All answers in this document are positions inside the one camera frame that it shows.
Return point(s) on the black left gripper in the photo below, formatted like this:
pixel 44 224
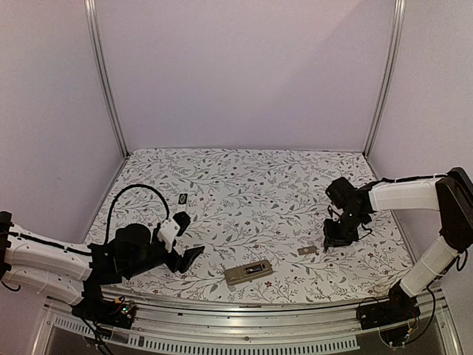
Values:
pixel 182 263

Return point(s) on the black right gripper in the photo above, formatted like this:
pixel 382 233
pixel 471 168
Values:
pixel 333 239

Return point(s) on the small grey battery cover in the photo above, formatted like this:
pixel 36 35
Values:
pixel 307 250

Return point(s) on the small white remote control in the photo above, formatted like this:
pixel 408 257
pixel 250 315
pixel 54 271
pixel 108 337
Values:
pixel 237 275

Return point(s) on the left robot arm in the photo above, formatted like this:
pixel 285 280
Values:
pixel 73 272

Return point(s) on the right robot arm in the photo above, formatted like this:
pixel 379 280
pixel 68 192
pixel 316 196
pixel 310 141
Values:
pixel 445 198

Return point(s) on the floral patterned table mat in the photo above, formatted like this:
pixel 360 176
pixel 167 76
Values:
pixel 252 205

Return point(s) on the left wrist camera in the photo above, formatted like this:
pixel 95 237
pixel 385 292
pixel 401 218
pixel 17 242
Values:
pixel 171 228

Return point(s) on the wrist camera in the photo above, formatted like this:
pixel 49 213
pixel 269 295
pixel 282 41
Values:
pixel 171 228
pixel 340 192

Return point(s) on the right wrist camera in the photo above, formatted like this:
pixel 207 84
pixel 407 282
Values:
pixel 340 192

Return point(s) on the aluminium front frame rail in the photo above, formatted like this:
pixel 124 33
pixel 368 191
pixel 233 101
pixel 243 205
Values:
pixel 168 325

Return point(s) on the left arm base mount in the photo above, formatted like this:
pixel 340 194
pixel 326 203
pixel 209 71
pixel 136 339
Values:
pixel 93 307

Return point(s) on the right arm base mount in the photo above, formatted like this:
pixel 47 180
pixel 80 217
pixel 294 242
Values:
pixel 399 307

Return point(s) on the right aluminium corner post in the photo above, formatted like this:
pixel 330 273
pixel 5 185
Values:
pixel 389 69

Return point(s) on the aluminium corner post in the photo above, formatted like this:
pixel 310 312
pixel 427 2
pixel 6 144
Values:
pixel 389 69
pixel 103 75

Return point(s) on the left aluminium corner post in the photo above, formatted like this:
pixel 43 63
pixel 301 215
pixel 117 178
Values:
pixel 103 75

